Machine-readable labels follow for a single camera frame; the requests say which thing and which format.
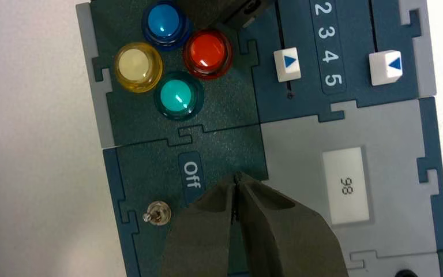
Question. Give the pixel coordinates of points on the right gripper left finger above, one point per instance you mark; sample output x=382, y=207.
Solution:
x=198, y=241

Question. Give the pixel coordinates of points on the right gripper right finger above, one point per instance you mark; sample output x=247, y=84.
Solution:
x=282, y=241

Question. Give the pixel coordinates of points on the white number display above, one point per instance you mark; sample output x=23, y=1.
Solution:
x=345, y=183

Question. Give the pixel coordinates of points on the grey and blue control box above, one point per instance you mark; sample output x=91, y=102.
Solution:
x=225, y=133

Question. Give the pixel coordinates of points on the green dome push button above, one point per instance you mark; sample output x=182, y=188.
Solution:
x=177, y=95

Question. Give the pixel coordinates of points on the white slider knob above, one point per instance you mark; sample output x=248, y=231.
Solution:
x=384, y=69
x=287, y=65

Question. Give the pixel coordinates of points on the yellow dome push button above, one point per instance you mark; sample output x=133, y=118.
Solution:
x=135, y=65

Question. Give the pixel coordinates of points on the red dome push button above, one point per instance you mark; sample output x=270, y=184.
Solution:
x=206, y=51

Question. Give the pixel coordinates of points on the blue dome push button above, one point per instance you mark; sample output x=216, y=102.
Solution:
x=164, y=23

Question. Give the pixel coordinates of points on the metal toggle switch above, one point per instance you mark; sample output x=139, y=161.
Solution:
x=158, y=215

